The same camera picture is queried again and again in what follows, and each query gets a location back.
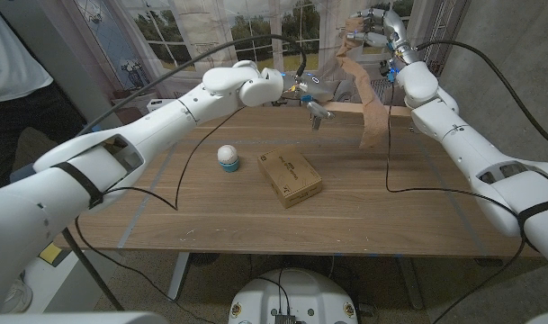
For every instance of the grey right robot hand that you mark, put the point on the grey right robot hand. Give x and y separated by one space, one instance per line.
383 31

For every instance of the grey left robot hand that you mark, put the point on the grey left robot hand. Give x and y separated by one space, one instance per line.
311 90

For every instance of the silver metal clip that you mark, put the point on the silver metal clip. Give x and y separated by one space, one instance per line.
411 129
316 122

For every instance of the light wooden slat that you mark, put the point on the light wooden slat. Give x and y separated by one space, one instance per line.
345 107

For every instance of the beige elastic arm wrap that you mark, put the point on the beige elastic arm wrap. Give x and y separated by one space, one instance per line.
370 103

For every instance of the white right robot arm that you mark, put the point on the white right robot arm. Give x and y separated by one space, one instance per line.
480 153

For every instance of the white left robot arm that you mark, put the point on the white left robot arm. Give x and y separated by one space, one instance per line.
120 148

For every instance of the brown cardboard package box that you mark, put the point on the brown cardboard package box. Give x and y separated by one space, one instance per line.
289 175

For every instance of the blue ball stand cup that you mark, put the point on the blue ball stand cup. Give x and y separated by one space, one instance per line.
230 168

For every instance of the printed window backdrop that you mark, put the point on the printed window backdrop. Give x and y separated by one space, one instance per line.
300 40

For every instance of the white baseball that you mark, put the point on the white baseball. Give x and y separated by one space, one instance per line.
227 154

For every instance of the white power strip box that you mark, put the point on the white power strip box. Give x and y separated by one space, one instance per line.
159 105

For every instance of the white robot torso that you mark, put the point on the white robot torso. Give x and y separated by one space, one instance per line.
291 292

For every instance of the grey table leg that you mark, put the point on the grey table leg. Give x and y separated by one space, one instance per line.
410 281
178 274

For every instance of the black stand leg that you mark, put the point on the black stand leg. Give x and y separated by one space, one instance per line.
91 270

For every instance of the person in white shirt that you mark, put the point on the person in white shirt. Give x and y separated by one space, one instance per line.
8 67

